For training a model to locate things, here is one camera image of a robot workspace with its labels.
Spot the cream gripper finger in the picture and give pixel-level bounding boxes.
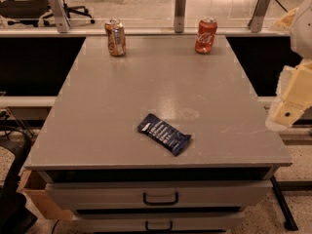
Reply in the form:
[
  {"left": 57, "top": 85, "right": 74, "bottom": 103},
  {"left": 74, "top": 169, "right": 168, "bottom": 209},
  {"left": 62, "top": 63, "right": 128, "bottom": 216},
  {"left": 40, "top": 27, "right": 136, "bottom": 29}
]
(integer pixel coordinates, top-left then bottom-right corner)
[
  {"left": 269, "top": 8, "right": 298, "bottom": 31},
  {"left": 265, "top": 59, "right": 312, "bottom": 132}
]

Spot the blue rxbar blueberry wrapper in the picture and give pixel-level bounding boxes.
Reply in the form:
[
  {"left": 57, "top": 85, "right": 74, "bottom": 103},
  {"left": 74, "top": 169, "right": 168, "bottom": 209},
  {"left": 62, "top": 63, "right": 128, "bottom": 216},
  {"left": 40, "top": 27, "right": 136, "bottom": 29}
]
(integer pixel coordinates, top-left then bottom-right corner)
[{"left": 137, "top": 114, "right": 192, "bottom": 156}]

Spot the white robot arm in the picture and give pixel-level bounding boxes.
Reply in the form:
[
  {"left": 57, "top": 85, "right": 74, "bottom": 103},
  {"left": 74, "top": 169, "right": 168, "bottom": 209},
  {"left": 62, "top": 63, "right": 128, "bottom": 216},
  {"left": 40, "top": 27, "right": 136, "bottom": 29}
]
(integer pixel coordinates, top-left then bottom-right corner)
[{"left": 265, "top": 0, "right": 312, "bottom": 132}]

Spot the red coca-cola can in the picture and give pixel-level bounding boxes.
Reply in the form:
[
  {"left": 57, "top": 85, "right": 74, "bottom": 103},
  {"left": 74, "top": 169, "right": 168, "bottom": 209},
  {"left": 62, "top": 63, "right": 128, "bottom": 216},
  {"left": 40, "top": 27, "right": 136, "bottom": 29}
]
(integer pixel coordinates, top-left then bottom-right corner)
[{"left": 195, "top": 18, "right": 217, "bottom": 54}]

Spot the orange soda can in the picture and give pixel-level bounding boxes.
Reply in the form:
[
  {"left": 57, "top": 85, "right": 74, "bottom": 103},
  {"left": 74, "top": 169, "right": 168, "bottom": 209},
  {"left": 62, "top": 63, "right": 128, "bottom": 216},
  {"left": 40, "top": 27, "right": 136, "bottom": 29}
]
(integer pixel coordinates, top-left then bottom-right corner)
[{"left": 104, "top": 19, "right": 126, "bottom": 57}]

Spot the black table leg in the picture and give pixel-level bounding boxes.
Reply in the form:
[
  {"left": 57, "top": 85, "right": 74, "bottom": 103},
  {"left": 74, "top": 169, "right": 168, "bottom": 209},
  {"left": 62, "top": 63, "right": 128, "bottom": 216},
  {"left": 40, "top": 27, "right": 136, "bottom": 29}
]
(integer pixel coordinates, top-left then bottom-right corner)
[{"left": 270, "top": 176, "right": 298, "bottom": 231}]

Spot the upper grey drawer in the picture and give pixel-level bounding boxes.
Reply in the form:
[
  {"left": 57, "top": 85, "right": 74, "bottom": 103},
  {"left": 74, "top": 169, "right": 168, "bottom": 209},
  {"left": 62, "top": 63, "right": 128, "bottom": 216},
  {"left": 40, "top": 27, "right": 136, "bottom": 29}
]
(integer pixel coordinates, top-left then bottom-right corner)
[{"left": 46, "top": 180, "right": 271, "bottom": 211}]

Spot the grey drawer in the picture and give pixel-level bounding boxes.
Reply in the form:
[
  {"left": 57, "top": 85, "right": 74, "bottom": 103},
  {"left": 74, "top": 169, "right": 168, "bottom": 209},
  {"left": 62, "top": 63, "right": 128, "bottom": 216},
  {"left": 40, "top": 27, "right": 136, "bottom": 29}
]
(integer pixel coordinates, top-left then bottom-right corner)
[
  {"left": 46, "top": 180, "right": 271, "bottom": 211},
  {"left": 73, "top": 212, "right": 244, "bottom": 233}
]

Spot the lower grey drawer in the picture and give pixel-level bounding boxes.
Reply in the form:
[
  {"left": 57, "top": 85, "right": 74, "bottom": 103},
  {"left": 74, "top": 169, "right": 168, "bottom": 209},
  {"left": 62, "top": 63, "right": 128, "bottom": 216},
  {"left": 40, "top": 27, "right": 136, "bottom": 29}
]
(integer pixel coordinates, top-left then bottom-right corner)
[{"left": 73, "top": 212, "right": 244, "bottom": 233}]

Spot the black office chair background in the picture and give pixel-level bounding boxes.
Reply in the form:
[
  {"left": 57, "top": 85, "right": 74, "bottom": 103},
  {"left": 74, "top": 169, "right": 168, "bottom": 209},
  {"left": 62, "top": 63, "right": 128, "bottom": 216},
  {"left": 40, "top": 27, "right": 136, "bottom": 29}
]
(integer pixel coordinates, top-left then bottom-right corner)
[{"left": 0, "top": 0, "right": 95, "bottom": 27}]

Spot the cardboard box under table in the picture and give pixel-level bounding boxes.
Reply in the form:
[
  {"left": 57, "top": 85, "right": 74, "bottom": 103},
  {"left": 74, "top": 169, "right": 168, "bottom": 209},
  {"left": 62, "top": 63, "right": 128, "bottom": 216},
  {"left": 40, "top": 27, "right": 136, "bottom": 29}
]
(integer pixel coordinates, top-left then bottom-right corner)
[{"left": 18, "top": 170, "right": 73, "bottom": 221}]

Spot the black chair left foreground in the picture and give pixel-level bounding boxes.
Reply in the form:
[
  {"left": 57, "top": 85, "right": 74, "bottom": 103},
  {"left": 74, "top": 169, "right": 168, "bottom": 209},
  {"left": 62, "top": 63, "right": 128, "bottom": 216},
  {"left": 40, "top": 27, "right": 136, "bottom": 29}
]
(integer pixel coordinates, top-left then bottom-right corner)
[{"left": 0, "top": 126, "right": 37, "bottom": 234}]

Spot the right metal glass bracket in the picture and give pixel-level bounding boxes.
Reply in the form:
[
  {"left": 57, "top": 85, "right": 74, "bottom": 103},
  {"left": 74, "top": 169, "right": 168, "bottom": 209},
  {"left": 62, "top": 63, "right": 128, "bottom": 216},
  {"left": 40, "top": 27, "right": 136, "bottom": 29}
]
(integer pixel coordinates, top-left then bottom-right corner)
[{"left": 248, "top": 0, "right": 271, "bottom": 33}]

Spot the metal glass bracket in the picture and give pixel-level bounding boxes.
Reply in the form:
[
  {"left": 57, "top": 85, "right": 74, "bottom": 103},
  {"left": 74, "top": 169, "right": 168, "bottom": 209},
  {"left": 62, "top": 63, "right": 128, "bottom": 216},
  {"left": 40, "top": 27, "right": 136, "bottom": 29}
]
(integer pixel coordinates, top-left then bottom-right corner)
[
  {"left": 48, "top": 0, "right": 70, "bottom": 33},
  {"left": 248, "top": 0, "right": 271, "bottom": 33},
  {"left": 174, "top": 0, "right": 186, "bottom": 33}
]

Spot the black cable on floor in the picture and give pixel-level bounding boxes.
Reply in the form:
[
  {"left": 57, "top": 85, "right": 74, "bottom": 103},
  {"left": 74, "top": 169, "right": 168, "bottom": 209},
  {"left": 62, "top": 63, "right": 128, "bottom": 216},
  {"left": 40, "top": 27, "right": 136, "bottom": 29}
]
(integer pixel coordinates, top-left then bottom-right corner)
[{"left": 272, "top": 0, "right": 290, "bottom": 14}]

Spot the middle metal glass bracket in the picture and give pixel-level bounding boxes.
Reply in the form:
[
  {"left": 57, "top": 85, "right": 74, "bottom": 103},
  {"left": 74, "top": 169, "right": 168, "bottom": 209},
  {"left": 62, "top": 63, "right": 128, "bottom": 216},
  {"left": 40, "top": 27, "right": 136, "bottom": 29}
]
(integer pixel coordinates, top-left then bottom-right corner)
[{"left": 174, "top": 0, "right": 186, "bottom": 33}]

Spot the black upper drawer handle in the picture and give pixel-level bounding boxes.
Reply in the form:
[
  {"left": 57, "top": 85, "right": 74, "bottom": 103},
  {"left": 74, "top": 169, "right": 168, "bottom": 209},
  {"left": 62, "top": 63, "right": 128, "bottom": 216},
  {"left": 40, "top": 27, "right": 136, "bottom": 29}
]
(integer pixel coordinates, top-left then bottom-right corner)
[{"left": 142, "top": 192, "right": 179, "bottom": 207}]

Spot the black drawer handle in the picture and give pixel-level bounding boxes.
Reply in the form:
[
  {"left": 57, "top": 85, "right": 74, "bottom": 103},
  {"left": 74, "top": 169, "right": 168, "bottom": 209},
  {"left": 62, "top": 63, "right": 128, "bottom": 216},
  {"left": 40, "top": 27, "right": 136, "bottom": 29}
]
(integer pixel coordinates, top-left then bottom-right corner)
[
  {"left": 144, "top": 220, "right": 174, "bottom": 232},
  {"left": 142, "top": 192, "right": 179, "bottom": 207}
]

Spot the black lower drawer handle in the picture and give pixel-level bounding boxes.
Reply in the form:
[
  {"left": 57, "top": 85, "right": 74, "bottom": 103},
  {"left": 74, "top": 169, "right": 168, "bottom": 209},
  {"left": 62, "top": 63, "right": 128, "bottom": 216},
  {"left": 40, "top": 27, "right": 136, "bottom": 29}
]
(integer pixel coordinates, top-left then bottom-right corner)
[{"left": 144, "top": 220, "right": 174, "bottom": 232}]

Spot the left metal glass bracket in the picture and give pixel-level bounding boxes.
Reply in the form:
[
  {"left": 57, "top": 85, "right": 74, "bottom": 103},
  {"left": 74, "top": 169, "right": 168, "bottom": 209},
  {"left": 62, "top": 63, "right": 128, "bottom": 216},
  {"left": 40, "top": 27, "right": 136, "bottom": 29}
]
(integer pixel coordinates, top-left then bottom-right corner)
[{"left": 48, "top": 0, "right": 70, "bottom": 33}]

